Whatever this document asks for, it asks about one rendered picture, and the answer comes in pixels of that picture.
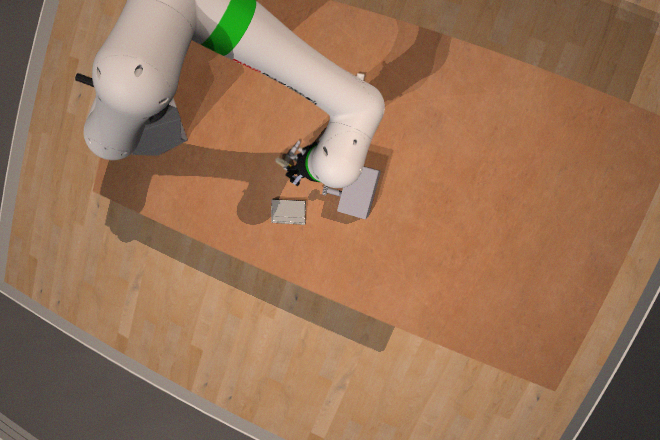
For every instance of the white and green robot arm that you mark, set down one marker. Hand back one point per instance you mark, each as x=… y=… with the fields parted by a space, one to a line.
x=136 y=73

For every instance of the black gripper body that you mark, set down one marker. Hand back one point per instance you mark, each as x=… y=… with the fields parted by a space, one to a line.
x=299 y=171

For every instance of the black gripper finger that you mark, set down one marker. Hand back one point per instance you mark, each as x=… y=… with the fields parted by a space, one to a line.
x=294 y=157
x=290 y=174

